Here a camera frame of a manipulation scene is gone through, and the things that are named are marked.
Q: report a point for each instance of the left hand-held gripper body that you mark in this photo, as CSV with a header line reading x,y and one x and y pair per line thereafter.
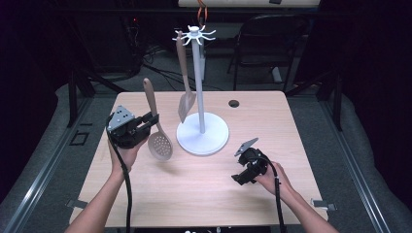
x,y
126,132

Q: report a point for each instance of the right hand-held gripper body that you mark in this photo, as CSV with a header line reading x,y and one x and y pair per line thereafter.
x,y
256,161

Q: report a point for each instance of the beige perforated skimmer spoon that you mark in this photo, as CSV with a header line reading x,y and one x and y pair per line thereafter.
x,y
160,145

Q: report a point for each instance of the beige slotted spatula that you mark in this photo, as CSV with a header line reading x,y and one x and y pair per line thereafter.
x,y
187,105

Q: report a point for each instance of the white utensil rack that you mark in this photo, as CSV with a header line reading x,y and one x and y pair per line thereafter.
x,y
202,139

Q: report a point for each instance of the person's right hand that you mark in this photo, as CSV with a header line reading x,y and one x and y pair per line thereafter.
x,y
272,181

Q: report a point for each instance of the person's left hand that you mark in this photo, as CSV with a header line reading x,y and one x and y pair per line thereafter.
x,y
124,160

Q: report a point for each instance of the dark equipment with red light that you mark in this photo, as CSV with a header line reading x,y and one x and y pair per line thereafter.
x,y
133,35

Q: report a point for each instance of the black folding chair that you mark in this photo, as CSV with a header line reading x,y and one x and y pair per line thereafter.
x,y
268,35

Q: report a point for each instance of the black metal stand frame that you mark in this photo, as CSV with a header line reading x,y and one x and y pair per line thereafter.
x,y
337,103
73,97

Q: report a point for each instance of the metal table bracket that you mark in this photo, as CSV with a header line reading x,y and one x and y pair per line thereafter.
x,y
322,204
77,204

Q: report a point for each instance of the aluminium floor rail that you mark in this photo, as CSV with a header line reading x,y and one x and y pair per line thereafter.
x,y
356,174
39,181

